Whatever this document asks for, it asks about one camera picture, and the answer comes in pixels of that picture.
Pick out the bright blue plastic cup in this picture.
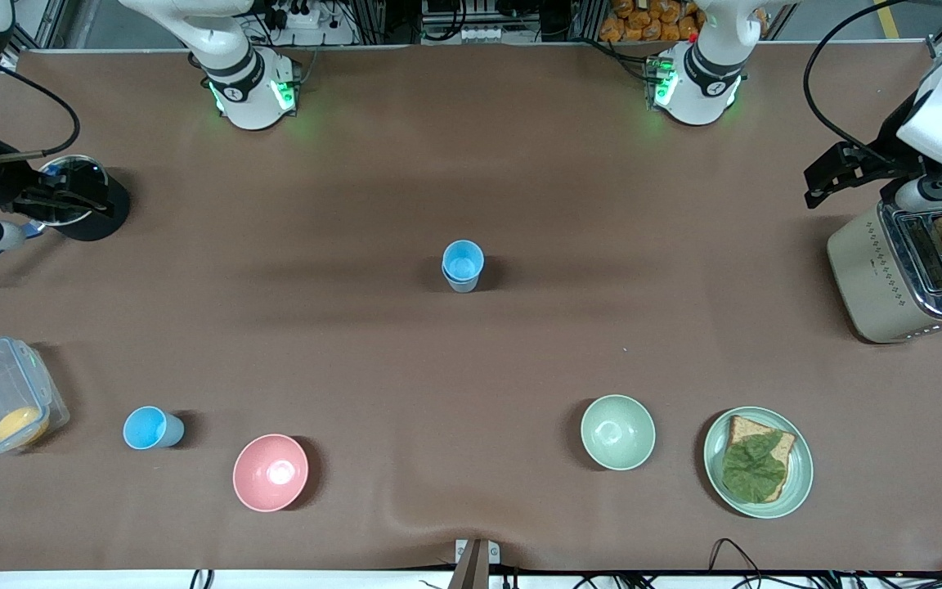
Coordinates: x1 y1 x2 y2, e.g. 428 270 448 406
442 240 486 284
123 406 186 451

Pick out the grey-blue plastic cup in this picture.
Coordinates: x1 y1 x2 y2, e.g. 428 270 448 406
442 263 481 295

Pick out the beige metal toaster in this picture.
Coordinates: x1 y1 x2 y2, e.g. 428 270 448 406
827 196 942 344

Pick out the orange round food piece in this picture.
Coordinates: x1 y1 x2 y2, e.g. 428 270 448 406
0 407 52 447

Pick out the brown bread slice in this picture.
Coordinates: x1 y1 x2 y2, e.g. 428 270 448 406
724 415 797 503

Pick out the pale green plate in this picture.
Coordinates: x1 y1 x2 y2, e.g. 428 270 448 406
702 407 814 519

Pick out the green lettuce leaf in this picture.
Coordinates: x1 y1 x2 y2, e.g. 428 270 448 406
721 432 787 504

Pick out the white power strip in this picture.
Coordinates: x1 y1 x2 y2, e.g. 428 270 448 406
273 0 334 30

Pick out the pale green bowl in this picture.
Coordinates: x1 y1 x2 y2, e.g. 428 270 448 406
580 394 657 472

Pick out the pink bowl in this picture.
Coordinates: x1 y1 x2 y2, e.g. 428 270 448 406
232 434 310 514

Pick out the black pot with blue handle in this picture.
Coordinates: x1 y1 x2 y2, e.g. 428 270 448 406
0 154 131 281

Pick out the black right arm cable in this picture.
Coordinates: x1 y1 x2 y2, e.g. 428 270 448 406
0 65 82 159

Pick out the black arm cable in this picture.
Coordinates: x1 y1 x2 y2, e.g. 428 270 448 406
803 0 942 164
0 65 82 159

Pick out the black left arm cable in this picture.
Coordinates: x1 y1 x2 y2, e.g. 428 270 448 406
803 0 942 164

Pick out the black looped floor cable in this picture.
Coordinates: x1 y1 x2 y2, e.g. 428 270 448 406
708 537 768 589

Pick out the grey metal table bracket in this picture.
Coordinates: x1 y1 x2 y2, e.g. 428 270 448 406
448 538 501 589

